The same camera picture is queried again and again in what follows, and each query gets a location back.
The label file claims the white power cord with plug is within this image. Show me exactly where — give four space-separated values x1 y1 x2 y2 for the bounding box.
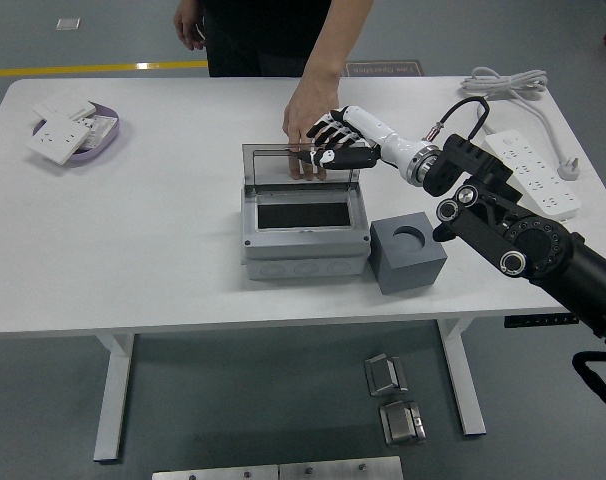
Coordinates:
458 67 582 181

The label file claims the white socket panel grey print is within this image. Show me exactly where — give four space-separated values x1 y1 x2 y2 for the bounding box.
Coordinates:
75 113 118 150

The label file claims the metal bracket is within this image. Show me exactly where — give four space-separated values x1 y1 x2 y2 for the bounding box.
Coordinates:
363 352 409 399
378 399 428 447

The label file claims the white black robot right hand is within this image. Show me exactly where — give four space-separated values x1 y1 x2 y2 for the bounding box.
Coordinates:
306 105 427 176

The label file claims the grey cube with round recess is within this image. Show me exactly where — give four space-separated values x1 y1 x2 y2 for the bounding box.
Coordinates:
370 211 447 297

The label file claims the yellow floor tape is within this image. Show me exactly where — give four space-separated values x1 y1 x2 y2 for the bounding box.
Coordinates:
0 59 209 79

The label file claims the white power strip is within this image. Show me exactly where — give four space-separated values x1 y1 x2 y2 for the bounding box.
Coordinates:
484 129 583 224

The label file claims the white wall socket panel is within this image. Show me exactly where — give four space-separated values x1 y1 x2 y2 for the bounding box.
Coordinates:
25 115 95 166

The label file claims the white table leg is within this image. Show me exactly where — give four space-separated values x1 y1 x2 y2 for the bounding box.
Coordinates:
435 317 487 437
92 332 137 462

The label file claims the grey metal plate with bolts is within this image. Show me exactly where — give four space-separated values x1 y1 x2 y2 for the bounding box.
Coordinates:
151 455 404 480

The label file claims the white wall switch panel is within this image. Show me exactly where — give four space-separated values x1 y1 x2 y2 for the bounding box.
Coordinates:
31 94 97 121

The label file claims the person's left hand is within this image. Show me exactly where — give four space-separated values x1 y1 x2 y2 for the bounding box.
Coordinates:
281 74 342 182

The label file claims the person's right hand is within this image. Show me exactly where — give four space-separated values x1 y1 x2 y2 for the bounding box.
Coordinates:
174 0 208 51

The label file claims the black table control panel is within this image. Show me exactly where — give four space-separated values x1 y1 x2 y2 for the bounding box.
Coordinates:
503 313 579 330

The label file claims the dark floor sign orange text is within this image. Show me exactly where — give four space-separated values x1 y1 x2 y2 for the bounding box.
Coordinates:
342 59 427 79

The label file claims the purple oval tray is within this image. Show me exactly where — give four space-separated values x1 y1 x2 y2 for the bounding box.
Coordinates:
31 102 122 164

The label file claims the grey junction box clear lid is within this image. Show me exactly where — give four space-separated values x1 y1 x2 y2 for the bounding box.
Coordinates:
240 142 372 281

